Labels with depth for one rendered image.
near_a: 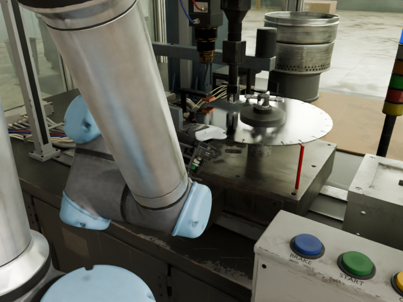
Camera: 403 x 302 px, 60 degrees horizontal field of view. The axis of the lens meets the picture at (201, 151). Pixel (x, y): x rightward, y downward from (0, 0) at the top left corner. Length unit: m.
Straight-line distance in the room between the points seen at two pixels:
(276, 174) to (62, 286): 0.56
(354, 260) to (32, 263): 0.41
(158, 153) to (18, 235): 0.17
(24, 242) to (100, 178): 0.14
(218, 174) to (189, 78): 0.80
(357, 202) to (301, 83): 0.91
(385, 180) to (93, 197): 0.56
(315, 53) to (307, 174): 0.75
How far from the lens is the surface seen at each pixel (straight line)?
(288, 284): 0.58
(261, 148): 0.89
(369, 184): 0.75
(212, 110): 0.91
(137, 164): 0.37
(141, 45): 0.30
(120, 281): 0.41
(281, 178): 0.82
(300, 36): 1.48
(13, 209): 0.40
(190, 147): 0.65
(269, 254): 0.55
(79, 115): 0.53
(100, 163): 0.52
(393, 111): 0.93
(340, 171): 1.10
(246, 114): 0.86
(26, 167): 1.17
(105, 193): 0.50
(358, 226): 0.76
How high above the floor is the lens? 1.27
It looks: 27 degrees down
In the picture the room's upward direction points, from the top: straight up
